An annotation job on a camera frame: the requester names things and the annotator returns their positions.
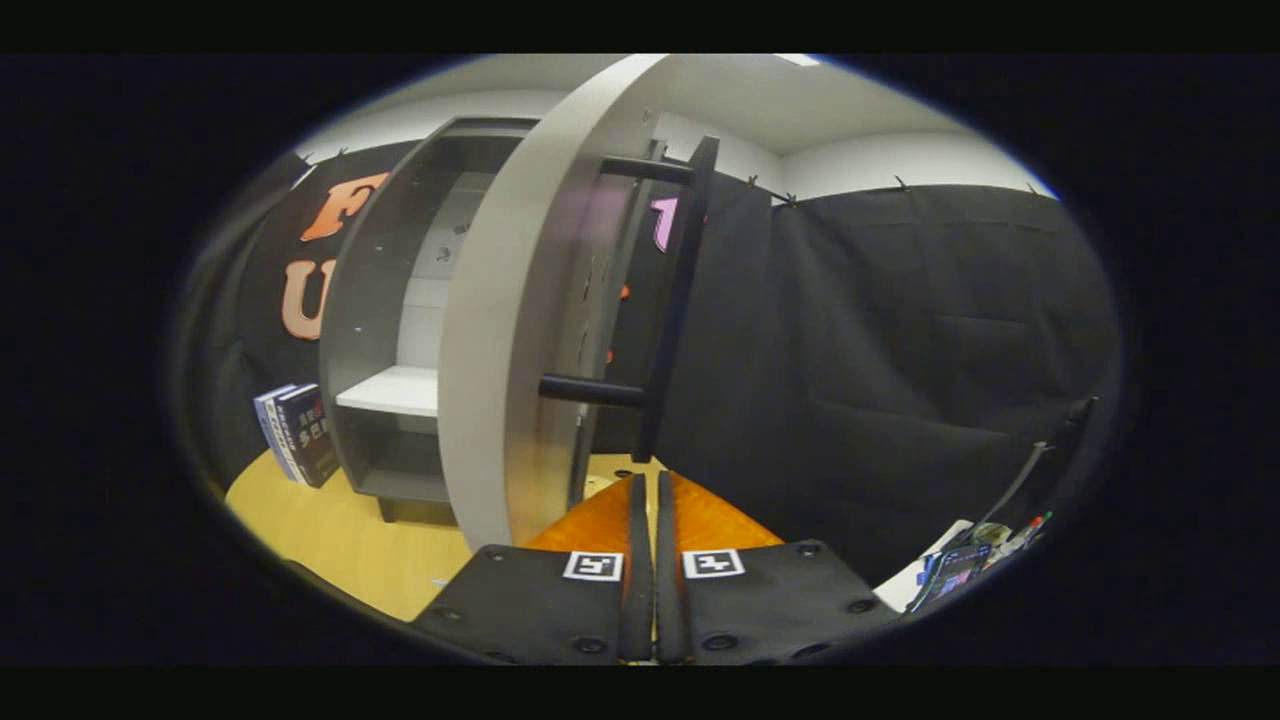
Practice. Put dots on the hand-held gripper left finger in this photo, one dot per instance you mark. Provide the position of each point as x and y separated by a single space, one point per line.
540 610

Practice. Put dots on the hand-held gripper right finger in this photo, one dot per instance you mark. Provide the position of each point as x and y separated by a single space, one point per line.
770 610

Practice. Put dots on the black backdrop cloth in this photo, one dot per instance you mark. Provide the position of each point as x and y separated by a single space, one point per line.
900 330

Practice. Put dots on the grey open cabinet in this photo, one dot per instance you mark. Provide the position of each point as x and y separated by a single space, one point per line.
375 290

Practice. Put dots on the white spine book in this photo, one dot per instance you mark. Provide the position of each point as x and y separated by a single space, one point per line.
279 430

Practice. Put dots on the beige cabinet door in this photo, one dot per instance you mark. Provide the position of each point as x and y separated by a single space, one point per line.
490 330

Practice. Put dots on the grey monitor stand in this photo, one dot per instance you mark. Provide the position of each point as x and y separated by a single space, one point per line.
1015 485

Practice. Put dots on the white cabinet shelf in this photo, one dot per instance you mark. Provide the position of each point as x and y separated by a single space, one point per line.
395 392

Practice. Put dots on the white side desk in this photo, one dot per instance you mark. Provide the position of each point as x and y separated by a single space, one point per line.
905 585

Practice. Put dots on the light blue book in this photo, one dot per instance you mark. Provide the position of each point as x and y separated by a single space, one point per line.
266 425

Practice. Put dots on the wide ceiling light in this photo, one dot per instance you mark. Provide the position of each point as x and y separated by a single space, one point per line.
798 59

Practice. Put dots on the dark blue book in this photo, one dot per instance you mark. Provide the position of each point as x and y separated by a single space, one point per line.
312 435

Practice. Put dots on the smartphone with lit screen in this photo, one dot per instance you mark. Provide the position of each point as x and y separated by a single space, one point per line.
950 575

